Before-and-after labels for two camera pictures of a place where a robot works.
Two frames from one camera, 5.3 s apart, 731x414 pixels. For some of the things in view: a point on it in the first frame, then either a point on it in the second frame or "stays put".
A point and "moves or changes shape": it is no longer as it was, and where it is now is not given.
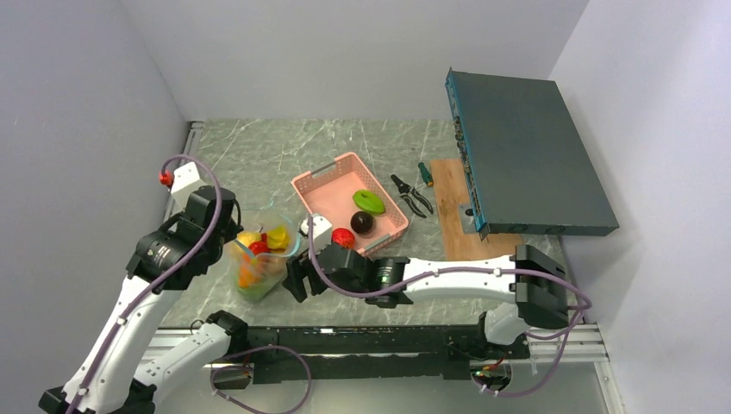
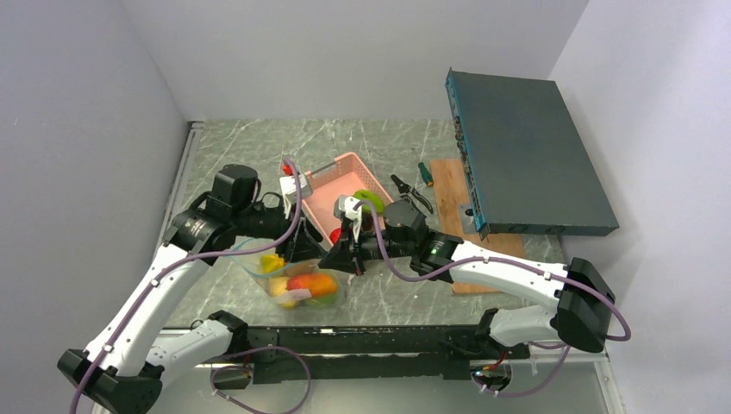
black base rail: x=277 y=351 stays put
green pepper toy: x=369 y=202 stays put
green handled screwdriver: x=426 y=175 stays put
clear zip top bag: x=260 y=248 moves or changes shape
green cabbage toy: x=257 y=293 → x=323 y=300
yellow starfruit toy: x=278 y=239 moves or changes shape
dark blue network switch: x=527 y=168 stays put
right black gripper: x=297 y=269 → x=341 y=258
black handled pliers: x=407 y=192 stays put
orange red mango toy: x=252 y=271 moves or changes shape
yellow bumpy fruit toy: x=247 y=237 moves or changes shape
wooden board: x=452 y=191 stays put
